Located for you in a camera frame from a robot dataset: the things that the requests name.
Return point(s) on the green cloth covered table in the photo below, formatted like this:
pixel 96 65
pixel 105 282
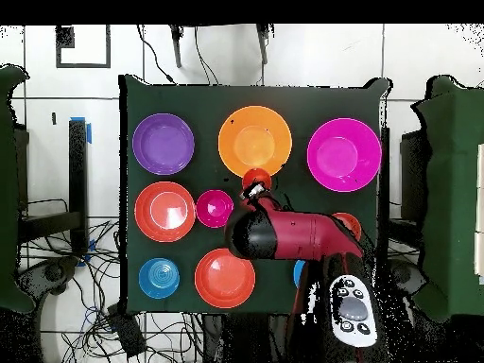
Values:
pixel 7 189
pixel 453 189

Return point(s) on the grey stand leg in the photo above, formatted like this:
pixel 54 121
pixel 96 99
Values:
pixel 263 45
pixel 176 49

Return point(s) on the large yellow-orange bowl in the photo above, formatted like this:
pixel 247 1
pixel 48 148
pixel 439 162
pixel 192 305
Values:
pixel 255 143

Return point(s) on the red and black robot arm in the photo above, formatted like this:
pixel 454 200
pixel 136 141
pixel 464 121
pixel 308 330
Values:
pixel 302 234

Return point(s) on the small light blue bowl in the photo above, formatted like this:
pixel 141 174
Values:
pixel 159 278

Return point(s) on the small orange bowl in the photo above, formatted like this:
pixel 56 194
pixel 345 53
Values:
pixel 351 223

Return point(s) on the small magenta bowl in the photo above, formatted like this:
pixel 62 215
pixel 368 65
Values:
pixel 214 208

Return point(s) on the small black floor object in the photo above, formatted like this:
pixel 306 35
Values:
pixel 54 118

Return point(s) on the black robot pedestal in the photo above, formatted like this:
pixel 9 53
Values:
pixel 242 340

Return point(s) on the wide purple bowl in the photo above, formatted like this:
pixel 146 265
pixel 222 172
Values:
pixel 163 143

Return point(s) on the large pink bowl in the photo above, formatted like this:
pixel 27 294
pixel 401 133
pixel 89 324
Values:
pixel 344 155

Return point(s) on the blue tape strip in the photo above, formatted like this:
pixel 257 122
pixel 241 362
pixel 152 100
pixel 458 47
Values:
pixel 89 132

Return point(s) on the orange cup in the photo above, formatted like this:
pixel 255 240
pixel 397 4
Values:
pixel 257 177

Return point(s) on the black metal stand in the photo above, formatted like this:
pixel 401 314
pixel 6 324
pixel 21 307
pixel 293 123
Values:
pixel 384 170
pixel 78 181

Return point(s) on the black square floor frame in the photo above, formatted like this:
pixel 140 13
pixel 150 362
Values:
pixel 64 38

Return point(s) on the large blue bowl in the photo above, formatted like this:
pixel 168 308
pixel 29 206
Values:
pixel 298 272

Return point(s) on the dark green tablecloth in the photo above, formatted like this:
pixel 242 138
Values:
pixel 264 94

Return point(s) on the wide red-orange bowl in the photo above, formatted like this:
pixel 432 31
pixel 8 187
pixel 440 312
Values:
pixel 165 211
pixel 225 278

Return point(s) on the black floor power box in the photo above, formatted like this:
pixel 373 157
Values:
pixel 126 332

